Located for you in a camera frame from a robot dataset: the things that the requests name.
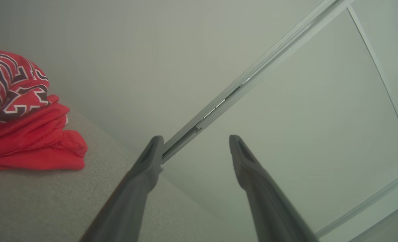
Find grey fabric sofa cushion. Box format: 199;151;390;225
0;108;253;242

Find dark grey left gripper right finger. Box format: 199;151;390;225
229;135;320;242

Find thin pale wall panel frame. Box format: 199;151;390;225
315;5;398;240

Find grey metal upright post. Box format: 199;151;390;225
161;0;354;164

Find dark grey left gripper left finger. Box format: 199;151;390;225
80;135;164;242

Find red shorts with white stripe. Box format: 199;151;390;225
0;95;88;172

